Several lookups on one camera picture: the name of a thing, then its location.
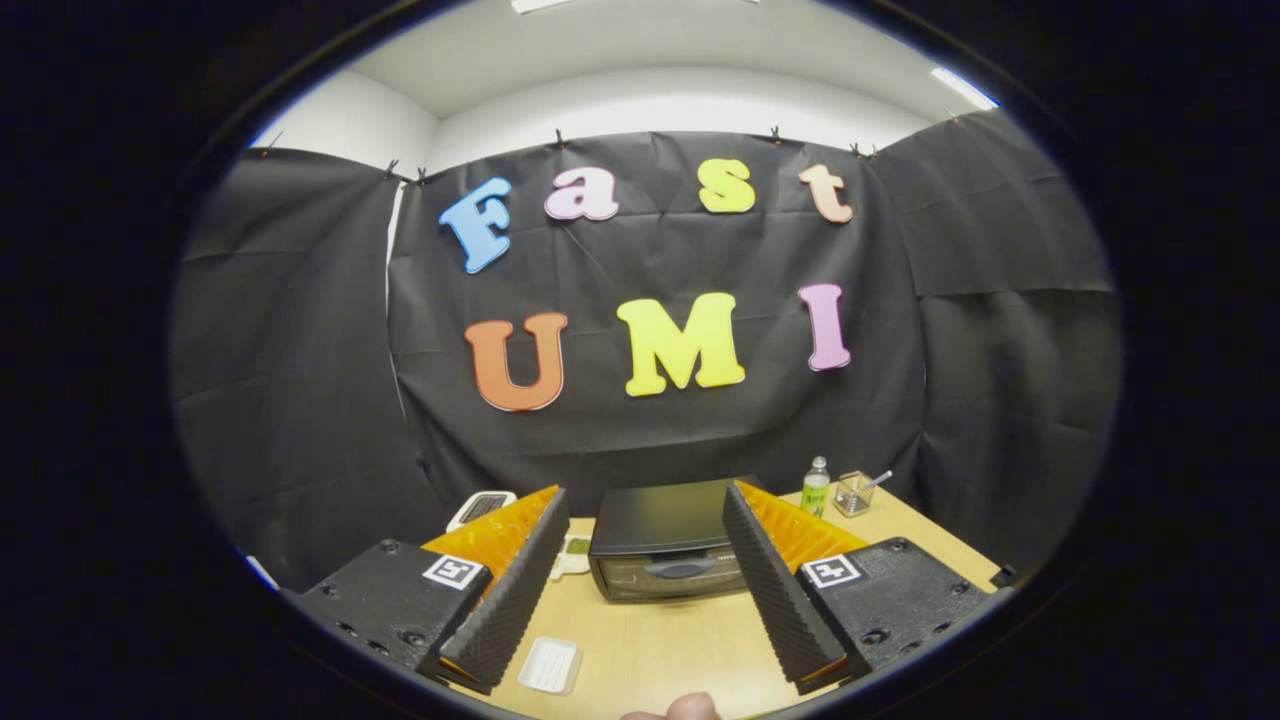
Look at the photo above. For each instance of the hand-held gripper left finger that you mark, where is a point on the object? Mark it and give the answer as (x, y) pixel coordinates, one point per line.
(520, 585)

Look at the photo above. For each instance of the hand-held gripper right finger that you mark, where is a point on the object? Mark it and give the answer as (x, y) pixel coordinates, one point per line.
(775, 585)

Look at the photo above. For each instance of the black toaster oven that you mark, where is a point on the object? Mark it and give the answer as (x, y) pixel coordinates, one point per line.
(660, 520)

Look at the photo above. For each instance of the small plate with food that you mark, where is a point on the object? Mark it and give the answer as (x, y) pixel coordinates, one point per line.
(575, 555)

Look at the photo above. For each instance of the white bread toaster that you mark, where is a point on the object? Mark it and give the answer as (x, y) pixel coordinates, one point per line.
(480, 508)

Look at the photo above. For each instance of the white rectangular tray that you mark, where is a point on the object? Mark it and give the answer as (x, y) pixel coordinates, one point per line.
(550, 665)

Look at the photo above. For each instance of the green label drink bottle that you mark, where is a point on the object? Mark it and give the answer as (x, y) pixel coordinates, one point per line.
(815, 495)

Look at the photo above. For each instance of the narrow ceiling light panel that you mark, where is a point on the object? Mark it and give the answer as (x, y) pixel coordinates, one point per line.
(965, 88)

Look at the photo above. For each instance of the wide ceiling light panel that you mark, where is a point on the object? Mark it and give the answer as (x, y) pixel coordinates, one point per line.
(540, 4)

